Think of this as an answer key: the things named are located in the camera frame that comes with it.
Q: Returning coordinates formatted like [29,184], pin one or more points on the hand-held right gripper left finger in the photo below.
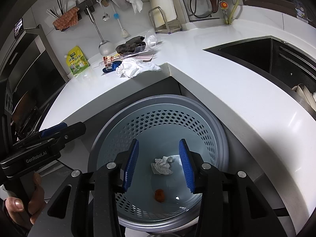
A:
[130,166]

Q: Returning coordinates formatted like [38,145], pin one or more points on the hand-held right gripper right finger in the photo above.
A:
[186,168]

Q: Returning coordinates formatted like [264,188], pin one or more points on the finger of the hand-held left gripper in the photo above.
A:
[53,128]
[72,129]

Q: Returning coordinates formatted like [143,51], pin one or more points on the grey perforated waste basket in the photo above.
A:
[158,133]

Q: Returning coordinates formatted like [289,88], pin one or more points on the blue round plastic item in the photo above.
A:
[114,66]

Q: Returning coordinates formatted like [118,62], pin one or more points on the pink snack wrapper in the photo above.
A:
[111,58]

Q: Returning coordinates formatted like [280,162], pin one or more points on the large white tissue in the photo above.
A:
[133,68]

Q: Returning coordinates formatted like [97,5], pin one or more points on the dark brown cloth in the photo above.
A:
[129,45]

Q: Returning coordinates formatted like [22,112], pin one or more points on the person's left hand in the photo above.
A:
[37,195]

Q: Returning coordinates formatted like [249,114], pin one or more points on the small crumpled tissue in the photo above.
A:
[161,166]

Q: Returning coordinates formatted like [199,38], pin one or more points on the orange food scrap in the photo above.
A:
[159,195]

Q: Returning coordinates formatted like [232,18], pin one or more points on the black built-in oven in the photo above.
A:
[37,66]

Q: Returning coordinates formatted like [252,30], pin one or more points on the green yellow seasoning pouch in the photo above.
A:
[77,63]

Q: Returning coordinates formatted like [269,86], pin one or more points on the metal spatula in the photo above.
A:
[105,47]

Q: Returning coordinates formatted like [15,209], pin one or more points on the orange dish cloth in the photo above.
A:
[65,18]

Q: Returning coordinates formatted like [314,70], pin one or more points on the bundle of chopsticks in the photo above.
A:
[52,13]

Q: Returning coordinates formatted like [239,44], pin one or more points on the small metal spoon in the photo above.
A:
[106,17]

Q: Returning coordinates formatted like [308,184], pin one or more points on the clear plastic cup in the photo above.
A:
[151,39]

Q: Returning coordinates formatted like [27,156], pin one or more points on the black kitchen sink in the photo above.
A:
[259,51]

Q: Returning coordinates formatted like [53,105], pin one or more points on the white dish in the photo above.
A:
[302,92]

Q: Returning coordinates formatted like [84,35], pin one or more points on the metal cutting board rack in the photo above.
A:
[170,28]

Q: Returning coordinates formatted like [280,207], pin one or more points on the white cutting board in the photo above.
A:
[163,0]

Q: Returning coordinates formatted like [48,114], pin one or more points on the metal dish rack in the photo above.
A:
[184,7]

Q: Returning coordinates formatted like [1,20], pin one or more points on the glass pot lid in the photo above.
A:
[197,5]

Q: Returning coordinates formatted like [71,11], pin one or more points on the printed glass cup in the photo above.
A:
[300,12]

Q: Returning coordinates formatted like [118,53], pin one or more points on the small wall display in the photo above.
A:
[18,28]

